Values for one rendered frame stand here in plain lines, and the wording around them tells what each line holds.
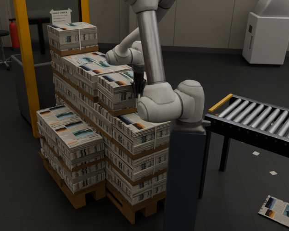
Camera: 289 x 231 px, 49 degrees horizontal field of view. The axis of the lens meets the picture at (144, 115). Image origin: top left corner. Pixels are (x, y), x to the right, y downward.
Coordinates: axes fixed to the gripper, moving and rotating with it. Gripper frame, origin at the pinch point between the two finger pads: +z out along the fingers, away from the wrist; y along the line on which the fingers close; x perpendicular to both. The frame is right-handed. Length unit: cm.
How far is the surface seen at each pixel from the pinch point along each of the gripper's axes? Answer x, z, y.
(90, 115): -42, 27, 19
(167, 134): 21.9, 23.8, -11.2
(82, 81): -53, 1, 19
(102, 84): -25.3, -5.3, 15.7
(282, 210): 80, 95, -94
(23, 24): -147, -30, 34
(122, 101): -3.8, 1.9, 11.4
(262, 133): 68, 16, -59
